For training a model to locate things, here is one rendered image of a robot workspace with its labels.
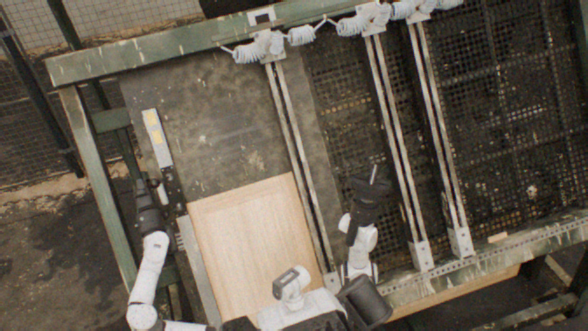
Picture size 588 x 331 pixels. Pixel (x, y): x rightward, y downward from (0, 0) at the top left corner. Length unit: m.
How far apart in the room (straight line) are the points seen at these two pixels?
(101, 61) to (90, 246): 2.26
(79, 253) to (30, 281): 0.35
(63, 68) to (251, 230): 0.90
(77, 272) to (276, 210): 2.11
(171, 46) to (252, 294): 1.01
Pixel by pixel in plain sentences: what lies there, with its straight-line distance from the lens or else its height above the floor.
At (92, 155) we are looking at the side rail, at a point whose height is 1.60.
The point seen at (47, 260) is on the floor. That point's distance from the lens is 4.06.
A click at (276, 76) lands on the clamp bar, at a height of 1.69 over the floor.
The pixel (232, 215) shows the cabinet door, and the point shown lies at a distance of 2.02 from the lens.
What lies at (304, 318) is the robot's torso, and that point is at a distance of 1.59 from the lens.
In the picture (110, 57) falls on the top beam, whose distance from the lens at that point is 1.92.
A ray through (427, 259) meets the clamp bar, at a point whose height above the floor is 0.96.
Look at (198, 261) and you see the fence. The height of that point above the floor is 1.18.
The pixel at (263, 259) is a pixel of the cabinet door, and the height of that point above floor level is 1.10.
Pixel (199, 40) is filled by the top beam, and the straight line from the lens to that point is 1.92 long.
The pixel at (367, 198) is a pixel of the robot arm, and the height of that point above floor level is 1.54.
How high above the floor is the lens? 2.73
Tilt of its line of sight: 42 degrees down
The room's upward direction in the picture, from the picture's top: 8 degrees counter-clockwise
